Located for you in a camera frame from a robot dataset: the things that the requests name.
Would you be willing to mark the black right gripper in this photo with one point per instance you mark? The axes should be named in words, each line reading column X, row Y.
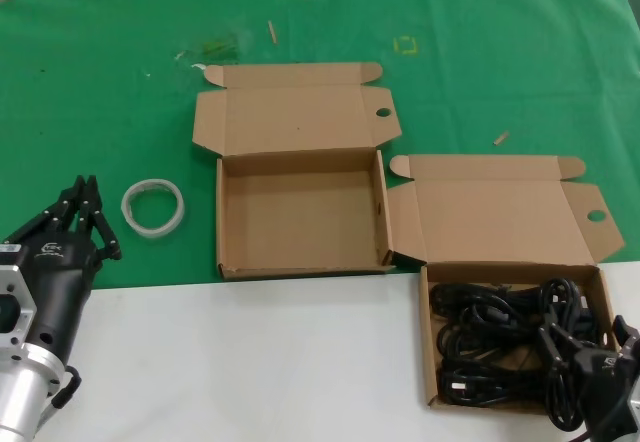
column 607, row 397

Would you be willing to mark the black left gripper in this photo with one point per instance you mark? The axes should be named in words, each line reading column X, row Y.
column 55, row 282

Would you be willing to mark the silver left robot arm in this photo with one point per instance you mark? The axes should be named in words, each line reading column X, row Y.
column 20, row 392

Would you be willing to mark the open cardboard box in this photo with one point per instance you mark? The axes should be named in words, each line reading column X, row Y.
column 490, row 212
column 300, row 222

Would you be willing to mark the clear tape roll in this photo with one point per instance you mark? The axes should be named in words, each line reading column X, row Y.
column 150, row 232

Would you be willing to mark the green table cloth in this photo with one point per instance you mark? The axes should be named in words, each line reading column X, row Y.
column 100, row 87

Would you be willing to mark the clear tape residue patch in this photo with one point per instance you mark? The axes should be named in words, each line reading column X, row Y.
column 215, row 48

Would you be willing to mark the short wooden stick piece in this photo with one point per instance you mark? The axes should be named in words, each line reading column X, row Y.
column 501, row 138

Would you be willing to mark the long wooden stick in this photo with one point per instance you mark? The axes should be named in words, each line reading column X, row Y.
column 272, row 32

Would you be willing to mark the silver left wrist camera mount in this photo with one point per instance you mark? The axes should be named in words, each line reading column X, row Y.
column 15, row 282

